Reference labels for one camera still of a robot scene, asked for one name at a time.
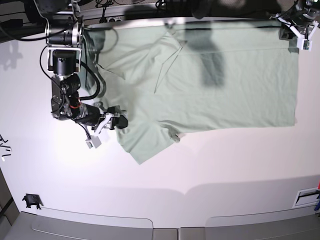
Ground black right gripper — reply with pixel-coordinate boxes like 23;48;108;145
74;104;128;133

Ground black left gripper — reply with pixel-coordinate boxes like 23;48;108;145
270;6;319;40

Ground light green T-shirt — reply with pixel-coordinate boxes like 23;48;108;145
85;21;299;164

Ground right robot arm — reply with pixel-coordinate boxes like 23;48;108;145
34;0;128;133

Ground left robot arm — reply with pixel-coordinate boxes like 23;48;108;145
270;0;320;40

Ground black table clamp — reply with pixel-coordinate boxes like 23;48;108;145
22;193;43;210

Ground black hex keys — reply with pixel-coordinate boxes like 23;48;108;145
0;135;13;162

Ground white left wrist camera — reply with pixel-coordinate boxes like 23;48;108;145
296;38;313;52

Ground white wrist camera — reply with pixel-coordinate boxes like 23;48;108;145
296;38;313;52
85;135;102;149

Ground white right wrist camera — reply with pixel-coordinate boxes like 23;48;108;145
85;135;102;149

